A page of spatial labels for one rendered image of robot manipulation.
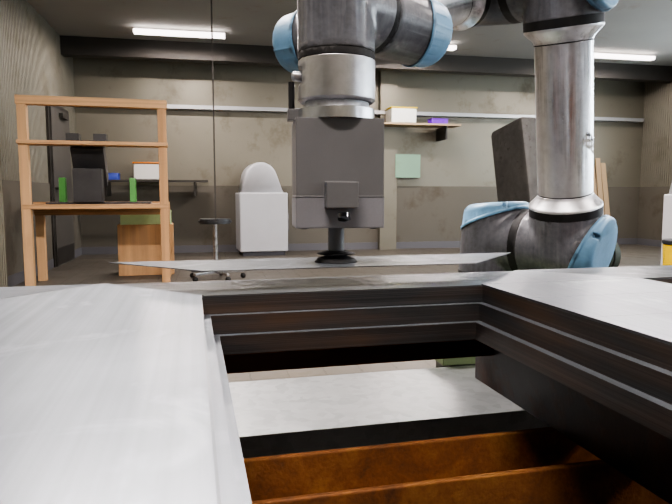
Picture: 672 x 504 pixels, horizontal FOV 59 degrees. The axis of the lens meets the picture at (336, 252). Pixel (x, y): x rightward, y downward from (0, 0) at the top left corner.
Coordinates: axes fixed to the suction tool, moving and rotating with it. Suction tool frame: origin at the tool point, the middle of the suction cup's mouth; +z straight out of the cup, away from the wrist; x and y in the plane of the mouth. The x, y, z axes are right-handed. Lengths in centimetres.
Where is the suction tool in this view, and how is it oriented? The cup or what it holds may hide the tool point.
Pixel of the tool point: (336, 273)
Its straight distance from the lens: 59.8
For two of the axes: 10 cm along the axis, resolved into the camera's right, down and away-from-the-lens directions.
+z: 0.0, 10.0, 1.0
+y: 9.9, -0.1, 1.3
